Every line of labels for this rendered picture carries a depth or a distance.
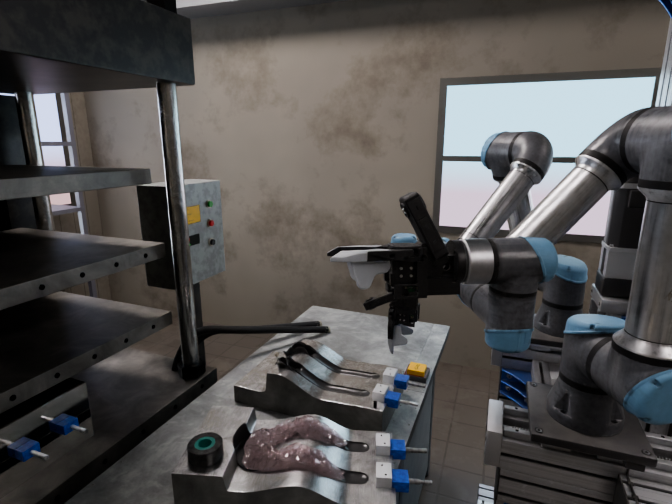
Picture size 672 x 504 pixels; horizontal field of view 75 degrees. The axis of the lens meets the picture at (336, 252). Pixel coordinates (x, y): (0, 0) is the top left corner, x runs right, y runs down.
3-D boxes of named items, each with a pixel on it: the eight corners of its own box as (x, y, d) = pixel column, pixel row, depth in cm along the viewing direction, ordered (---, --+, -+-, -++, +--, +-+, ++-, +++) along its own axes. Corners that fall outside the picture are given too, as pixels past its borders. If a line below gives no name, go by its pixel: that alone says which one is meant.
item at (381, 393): (419, 408, 129) (420, 392, 127) (416, 418, 124) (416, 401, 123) (376, 399, 133) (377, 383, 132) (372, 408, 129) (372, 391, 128)
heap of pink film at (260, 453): (348, 436, 117) (348, 410, 115) (344, 487, 100) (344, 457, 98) (253, 431, 119) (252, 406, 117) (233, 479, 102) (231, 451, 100)
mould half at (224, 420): (391, 449, 121) (392, 414, 118) (395, 529, 96) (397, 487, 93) (215, 439, 125) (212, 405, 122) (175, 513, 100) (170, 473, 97)
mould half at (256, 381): (403, 392, 148) (404, 356, 145) (381, 439, 125) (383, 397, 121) (274, 365, 166) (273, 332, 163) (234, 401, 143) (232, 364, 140)
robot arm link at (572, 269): (564, 308, 132) (570, 265, 128) (530, 294, 144) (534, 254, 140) (593, 303, 136) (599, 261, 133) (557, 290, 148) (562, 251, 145)
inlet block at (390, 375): (426, 389, 138) (427, 374, 137) (423, 398, 134) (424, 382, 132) (386, 381, 143) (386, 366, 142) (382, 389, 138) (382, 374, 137)
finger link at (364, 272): (337, 293, 64) (394, 288, 67) (337, 253, 63) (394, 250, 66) (330, 289, 66) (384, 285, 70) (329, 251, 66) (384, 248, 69)
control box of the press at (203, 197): (244, 475, 219) (226, 180, 183) (205, 522, 192) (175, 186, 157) (208, 463, 227) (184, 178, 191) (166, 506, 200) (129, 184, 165)
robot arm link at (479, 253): (494, 239, 67) (473, 236, 75) (465, 240, 67) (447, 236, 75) (493, 287, 68) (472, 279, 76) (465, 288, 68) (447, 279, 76)
